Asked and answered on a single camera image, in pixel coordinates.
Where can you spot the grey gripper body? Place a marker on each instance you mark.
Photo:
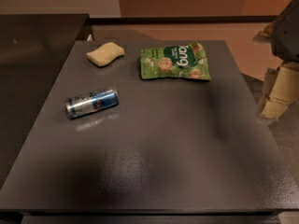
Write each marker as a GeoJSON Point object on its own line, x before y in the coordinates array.
{"type": "Point", "coordinates": [286, 37]}

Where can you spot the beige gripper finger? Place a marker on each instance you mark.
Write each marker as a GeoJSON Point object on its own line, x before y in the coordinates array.
{"type": "Point", "coordinates": [280, 89]}

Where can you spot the blue silver redbull can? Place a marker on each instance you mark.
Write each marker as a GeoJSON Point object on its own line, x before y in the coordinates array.
{"type": "Point", "coordinates": [91, 102]}

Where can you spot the green snack bag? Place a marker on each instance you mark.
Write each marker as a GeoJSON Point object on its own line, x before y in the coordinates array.
{"type": "Point", "coordinates": [184, 61]}

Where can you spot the yellow sponge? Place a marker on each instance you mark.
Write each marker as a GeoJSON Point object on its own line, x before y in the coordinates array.
{"type": "Point", "coordinates": [105, 54]}

